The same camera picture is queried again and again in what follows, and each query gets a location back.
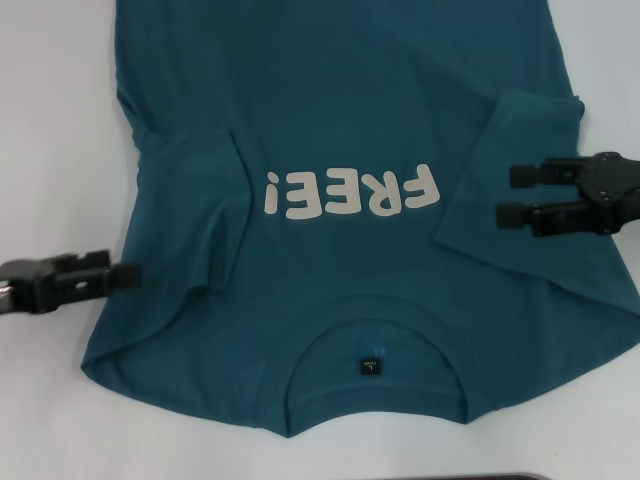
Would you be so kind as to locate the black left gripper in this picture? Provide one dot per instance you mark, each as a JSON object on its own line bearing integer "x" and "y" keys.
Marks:
{"x": 25, "y": 290}

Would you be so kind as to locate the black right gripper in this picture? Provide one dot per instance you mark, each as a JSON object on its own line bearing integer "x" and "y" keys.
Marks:
{"x": 617, "y": 190}

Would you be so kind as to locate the teal FREE print T-shirt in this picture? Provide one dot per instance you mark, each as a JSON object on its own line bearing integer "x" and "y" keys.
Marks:
{"x": 350, "y": 100}

